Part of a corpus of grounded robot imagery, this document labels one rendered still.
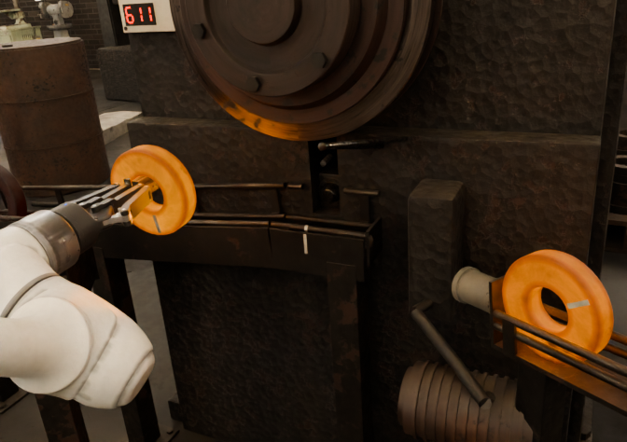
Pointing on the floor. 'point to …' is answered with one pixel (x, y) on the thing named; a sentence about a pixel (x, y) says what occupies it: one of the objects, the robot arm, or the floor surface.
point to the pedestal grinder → (56, 15)
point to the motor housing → (458, 407)
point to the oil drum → (50, 116)
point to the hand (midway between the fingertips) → (150, 182)
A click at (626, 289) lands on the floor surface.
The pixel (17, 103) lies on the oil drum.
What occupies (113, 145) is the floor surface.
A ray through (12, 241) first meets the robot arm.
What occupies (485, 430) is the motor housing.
